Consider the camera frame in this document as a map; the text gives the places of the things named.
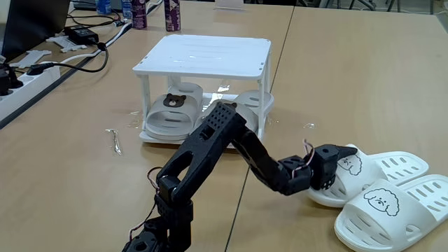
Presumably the white dog slipper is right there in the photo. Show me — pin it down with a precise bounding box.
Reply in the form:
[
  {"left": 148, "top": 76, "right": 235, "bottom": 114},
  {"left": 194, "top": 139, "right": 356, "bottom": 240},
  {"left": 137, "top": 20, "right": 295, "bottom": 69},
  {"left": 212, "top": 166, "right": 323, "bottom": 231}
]
[
  {"left": 334, "top": 174, "right": 448, "bottom": 252},
  {"left": 306, "top": 143, "right": 430, "bottom": 209}
]

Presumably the grey bear slipper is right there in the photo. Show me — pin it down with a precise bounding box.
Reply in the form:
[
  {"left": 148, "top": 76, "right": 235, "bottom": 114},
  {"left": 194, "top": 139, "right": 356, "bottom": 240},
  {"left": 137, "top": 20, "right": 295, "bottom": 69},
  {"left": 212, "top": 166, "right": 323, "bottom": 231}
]
[
  {"left": 144, "top": 83, "right": 204, "bottom": 141},
  {"left": 193, "top": 90, "right": 276, "bottom": 136}
]

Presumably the white two-shelf shoe rack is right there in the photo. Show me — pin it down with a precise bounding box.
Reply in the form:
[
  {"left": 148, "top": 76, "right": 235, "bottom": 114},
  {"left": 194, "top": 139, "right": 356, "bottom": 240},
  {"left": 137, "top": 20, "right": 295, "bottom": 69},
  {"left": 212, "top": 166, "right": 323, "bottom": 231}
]
[{"left": 132, "top": 34, "right": 273, "bottom": 145}]

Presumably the black chair base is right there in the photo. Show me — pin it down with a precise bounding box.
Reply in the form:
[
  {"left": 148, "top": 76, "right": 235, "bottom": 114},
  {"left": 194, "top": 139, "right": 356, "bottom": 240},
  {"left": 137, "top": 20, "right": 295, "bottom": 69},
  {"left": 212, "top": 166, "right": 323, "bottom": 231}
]
[{"left": 295, "top": 0, "right": 403, "bottom": 14}]

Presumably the white card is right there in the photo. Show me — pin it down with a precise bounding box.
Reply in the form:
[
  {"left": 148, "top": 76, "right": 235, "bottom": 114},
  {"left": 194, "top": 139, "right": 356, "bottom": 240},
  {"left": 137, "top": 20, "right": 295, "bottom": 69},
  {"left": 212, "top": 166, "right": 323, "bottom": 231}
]
[{"left": 214, "top": 0, "right": 246, "bottom": 11}]

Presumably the clear tape strip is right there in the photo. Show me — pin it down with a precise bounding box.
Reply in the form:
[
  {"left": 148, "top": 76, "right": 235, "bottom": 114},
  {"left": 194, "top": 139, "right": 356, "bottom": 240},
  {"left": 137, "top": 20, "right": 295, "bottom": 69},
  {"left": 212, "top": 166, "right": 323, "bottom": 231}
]
[{"left": 104, "top": 128, "right": 123, "bottom": 157}]

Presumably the purple drink can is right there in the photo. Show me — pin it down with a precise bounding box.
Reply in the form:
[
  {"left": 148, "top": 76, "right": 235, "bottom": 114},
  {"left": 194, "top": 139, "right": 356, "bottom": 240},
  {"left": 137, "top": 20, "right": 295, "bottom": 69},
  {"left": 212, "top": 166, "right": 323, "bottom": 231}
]
[
  {"left": 163, "top": 0, "right": 182, "bottom": 33},
  {"left": 131, "top": 0, "right": 148, "bottom": 30}
]

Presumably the blue labelled bottle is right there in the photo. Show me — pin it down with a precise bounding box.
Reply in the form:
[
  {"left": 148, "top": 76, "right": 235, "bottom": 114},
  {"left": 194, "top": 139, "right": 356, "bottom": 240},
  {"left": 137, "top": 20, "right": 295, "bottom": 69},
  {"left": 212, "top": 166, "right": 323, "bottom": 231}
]
[
  {"left": 95, "top": 0, "right": 113, "bottom": 15},
  {"left": 121, "top": 0, "right": 133, "bottom": 20}
]

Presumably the black power adapter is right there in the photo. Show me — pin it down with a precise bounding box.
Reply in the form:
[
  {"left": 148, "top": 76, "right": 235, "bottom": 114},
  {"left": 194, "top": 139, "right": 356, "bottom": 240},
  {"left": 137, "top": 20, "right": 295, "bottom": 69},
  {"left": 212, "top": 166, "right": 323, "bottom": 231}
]
[{"left": 64, "top": 24, "right": 100, "bottom": 46}]

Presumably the white power strip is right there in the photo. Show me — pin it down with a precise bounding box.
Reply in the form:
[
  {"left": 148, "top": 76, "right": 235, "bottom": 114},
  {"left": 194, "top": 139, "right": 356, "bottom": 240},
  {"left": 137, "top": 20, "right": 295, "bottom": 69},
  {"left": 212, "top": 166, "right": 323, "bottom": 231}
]
[{"left": 0, "top": 62, "right": 62, "bottom": 120}]

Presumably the black monitor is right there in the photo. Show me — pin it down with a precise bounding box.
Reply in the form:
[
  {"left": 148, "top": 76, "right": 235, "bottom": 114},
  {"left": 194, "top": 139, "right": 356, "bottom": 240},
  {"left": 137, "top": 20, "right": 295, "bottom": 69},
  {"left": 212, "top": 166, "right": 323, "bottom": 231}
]
[{"left": 1, "top": 0, "right": 71, "bottom": 63}]

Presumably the black plug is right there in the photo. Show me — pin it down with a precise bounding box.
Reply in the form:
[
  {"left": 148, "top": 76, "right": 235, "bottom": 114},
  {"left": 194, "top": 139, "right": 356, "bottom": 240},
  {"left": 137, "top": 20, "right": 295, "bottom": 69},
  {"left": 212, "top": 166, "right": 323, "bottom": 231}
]
[{"left": 0, "top": 63, "right": 25, "bottom": 96}]

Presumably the white cable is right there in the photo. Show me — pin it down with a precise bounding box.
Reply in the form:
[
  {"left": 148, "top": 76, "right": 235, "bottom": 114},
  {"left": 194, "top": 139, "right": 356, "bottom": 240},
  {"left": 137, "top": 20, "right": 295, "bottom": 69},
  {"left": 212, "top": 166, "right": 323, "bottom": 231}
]
[{"left": 38, "top": 0, "right": 165, "bottom": 67}]

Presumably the thin black cable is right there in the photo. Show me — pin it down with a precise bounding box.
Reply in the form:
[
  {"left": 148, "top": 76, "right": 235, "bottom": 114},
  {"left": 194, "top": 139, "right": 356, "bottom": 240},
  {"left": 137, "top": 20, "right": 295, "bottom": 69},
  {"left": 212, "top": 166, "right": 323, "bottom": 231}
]
[{"left": 66, "top": 9, "right": 123, "bottom": 29}]

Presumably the white flat plastic bracket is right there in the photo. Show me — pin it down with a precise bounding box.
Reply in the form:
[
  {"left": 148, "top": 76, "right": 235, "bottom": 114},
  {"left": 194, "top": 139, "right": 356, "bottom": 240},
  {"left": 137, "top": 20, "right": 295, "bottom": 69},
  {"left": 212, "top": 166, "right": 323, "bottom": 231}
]
[
  {"left": 45, "top": 34, "right": 88, "bottom": 53},
  {"left": 9, "top": 49, "right": 53, "bottom": 69}
]

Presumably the black power cable with plug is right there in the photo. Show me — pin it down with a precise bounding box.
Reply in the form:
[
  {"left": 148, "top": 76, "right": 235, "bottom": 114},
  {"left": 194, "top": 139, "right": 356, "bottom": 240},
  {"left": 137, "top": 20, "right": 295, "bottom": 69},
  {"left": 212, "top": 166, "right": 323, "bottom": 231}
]
[{"left": 26, "top": 41, "right": 110, "bottom": 76}]

